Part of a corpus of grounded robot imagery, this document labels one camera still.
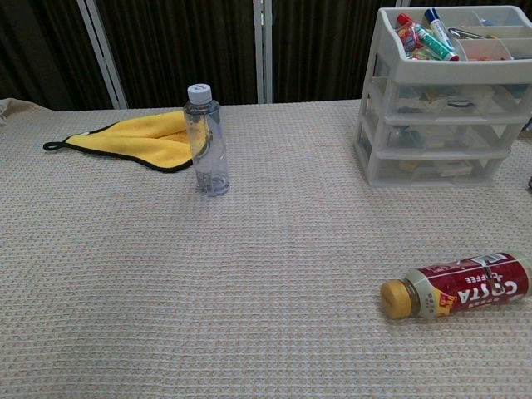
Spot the black folding screen white frame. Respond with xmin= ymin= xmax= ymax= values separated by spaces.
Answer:
xmin=0 ymin=0 xmax=532 ymax=111

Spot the clear plastic storage bin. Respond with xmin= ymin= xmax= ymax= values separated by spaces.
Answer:
xmin=372 ymin=76 xmax=530 ymax=118

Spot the beige woven tablecloth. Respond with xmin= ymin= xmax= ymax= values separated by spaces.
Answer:
xmin=0 ymin=97 xmax=532 ymax=399

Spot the yellow microfiber cloth black trim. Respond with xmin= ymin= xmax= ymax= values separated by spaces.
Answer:
xmin=42 ymin=110 xmax=196 ymax=175

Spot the white marker blue cap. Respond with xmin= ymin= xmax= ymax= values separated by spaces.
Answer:
xmin=424 ymin=7 xmax=458 ymax=54

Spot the green marker red cap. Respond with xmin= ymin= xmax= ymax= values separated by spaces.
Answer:
xmin=396 ymin=12 xmax=461 ymax=62

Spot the colourful red candy packet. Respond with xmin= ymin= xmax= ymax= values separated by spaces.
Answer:
xmin=394 ymin=23 xmax=424 ymax=56

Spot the clear plastic water bottle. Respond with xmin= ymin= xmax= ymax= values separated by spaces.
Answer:
xmin=183 ymin=83 xmax=231 ymax=197

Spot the red Costa coffee bottle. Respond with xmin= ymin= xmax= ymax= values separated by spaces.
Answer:
xmin=380 ymin=250 xmax=532 ymax=320

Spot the white plastic drawer organizer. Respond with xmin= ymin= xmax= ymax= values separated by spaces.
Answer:
xmin=353 ymin=5 xmax=532 ymax=187

